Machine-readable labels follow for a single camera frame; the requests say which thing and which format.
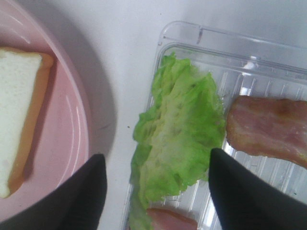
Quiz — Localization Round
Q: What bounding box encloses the long bacon strip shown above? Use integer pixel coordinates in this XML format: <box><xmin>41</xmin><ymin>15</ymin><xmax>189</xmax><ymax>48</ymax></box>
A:
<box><xmin>226</xmin><ymin>96</ymin><xmax>307</xmax><ymax>167</ymax></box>

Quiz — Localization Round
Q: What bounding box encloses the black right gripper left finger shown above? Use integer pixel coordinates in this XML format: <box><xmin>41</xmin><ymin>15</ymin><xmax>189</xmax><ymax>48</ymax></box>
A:
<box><xmin>0</xmin><ymin>154</ymin><xmax>106</xmax><ymax>230</ymax></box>

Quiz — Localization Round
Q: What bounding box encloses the bread slice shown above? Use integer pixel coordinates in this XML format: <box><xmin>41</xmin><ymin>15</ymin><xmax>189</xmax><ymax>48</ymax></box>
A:
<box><xmin>0</xmin><ymin>47</ymin><xmax>54</xmax><ymax>198</ymax></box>

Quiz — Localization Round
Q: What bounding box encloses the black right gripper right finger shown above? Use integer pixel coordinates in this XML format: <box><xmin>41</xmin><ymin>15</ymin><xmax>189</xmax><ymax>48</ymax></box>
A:
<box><xmin>209</xmin><ymin>148</ymin><xmax>307</xmax><ymax>230</ymax></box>

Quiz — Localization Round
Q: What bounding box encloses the clear ingredients container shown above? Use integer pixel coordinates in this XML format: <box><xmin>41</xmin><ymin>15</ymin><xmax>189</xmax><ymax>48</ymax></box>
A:
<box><xmin>154</xmin><ymin>21</ymin><xmax>307</xmax><ymax>230</ymax></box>

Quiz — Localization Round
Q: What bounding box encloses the green lettuce leaf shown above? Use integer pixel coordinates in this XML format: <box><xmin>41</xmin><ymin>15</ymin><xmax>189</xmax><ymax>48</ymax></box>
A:
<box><xmin>129</xmin><ymin>54</ymin><xmax>225</xmax><ymax>230</ymax></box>

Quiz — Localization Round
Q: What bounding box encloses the pink round plate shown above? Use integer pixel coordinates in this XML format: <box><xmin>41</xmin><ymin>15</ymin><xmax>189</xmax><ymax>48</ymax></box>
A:
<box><xmin>0</xmin><ymin>0</ymin><xmax>90</xmax><ymax>220</ymax></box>

